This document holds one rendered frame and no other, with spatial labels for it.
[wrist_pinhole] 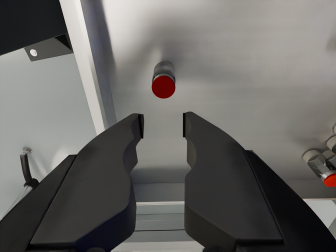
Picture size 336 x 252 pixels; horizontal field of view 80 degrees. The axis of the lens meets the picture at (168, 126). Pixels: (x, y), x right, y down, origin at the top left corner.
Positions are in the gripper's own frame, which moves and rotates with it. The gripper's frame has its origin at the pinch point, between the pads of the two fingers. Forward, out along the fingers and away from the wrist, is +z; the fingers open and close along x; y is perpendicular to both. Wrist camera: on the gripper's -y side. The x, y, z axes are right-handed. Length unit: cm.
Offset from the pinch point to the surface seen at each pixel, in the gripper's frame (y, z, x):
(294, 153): 12.1, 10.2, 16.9
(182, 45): -2.1, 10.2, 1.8
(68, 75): 28, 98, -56
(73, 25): -4.3, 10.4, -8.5
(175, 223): 96, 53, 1
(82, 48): -2.2, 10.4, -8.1
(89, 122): 59, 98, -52
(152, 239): 96, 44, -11
